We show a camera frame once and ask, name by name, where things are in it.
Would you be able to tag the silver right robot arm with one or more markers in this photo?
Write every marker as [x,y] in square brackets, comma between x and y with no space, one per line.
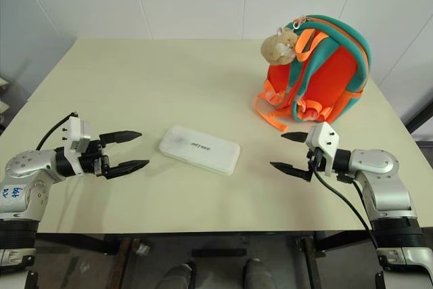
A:
[389,184]

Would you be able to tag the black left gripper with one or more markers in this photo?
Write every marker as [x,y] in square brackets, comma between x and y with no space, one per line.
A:
[92,160]

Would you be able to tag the dark rounded robot foot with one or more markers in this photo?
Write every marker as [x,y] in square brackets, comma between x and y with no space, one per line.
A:
[258,273]
[176,275]

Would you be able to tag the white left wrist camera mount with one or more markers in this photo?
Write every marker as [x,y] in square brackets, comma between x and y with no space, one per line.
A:
[77,140]

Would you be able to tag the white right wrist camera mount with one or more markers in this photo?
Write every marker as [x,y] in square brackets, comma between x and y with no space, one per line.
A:
[323,141]

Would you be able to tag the white rectangular case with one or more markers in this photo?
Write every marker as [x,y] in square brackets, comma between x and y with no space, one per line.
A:
[199,149]

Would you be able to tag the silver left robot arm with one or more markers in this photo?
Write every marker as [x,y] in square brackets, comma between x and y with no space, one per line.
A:
[30,170]

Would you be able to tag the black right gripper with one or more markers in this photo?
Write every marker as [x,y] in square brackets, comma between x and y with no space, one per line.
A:
[314,158]

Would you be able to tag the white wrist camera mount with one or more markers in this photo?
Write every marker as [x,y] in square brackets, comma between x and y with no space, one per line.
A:
[323,141]
[77,140]

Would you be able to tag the orange and teal backpack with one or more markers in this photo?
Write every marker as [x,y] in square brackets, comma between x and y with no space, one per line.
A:
[318,69]

